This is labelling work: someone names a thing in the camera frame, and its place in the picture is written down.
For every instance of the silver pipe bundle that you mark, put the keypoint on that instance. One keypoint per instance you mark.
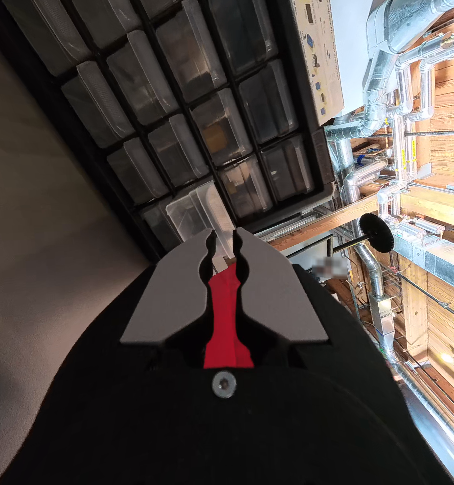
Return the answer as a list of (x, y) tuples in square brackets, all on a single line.
[(386, 98)]

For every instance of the black round ribbed disc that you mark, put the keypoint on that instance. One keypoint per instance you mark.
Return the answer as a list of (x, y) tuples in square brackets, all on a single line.
[(376, 233)]

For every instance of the metal air duct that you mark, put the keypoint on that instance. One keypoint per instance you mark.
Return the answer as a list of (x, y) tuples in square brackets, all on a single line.
[(435, 254)]

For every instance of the red plastic bin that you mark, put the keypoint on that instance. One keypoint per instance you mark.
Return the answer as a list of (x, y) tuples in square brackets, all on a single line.
[(228, 333)]

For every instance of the printed instruction sheet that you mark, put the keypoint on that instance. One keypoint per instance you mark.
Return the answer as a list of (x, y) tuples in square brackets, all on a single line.
[(318, 53)]

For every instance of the wooden ceiling beam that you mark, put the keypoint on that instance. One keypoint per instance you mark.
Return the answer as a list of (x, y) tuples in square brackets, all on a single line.
[(325, 221)]

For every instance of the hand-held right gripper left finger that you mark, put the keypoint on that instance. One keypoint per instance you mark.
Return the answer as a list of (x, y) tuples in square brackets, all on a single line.
[(166, 303)]

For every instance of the black drawer cabinet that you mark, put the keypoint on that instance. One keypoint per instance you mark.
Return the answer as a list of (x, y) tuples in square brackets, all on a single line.
[(318, 151)]

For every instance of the clear plastic drawer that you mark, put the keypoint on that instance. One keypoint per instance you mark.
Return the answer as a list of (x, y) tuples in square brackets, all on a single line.
[(193, 212)]

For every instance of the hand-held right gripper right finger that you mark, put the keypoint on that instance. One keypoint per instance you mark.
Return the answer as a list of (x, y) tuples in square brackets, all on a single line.
[(281, 303)]

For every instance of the round metal duct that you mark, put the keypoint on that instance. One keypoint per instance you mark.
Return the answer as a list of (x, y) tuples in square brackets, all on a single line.
[(386, 326)]

